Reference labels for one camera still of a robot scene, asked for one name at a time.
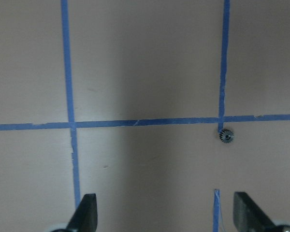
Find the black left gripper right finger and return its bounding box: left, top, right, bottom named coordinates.
left=233, top=192, right=280, bottom=232

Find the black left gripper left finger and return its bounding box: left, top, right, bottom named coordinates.
left=66, top=193, right=98, bottom=232

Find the small black bearing gear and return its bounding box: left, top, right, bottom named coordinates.
left=219, top=129, right=234, bottom=144

